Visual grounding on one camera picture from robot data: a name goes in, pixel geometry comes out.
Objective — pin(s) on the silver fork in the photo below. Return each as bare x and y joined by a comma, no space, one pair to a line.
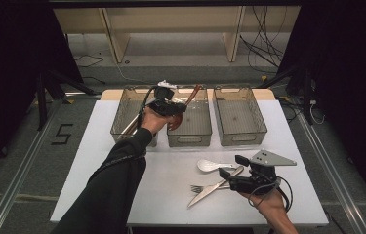
198,188

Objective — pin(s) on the clear grey plastic bin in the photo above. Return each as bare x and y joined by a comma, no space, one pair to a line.
237,118
125,107
193,125

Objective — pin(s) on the black metal stand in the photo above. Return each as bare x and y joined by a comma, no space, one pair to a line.
42,104
306,97

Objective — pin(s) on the person's right hand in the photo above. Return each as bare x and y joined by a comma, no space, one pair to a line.
270,206

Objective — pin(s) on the brown wooden spoon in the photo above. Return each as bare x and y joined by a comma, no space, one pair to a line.
174,123

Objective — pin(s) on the white table cover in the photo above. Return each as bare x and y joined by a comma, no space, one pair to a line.
177,208

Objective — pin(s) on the silver table knife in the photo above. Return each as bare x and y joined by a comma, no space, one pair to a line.
208,191

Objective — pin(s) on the person's left hand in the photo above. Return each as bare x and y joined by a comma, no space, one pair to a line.
154,122

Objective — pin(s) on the dark curtain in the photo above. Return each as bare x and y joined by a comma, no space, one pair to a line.
349,81
8,65

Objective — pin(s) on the aluminium floor rail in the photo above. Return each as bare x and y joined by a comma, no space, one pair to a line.
18,182
333,175

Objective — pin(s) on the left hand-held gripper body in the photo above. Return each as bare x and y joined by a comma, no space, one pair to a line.
164,103

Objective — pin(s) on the white ceramic spoon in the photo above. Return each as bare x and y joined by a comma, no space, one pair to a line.
206,165

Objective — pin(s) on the light wooden desk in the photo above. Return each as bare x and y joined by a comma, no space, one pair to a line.
170,19

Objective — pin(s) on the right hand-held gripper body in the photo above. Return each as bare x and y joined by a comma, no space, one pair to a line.
270,158

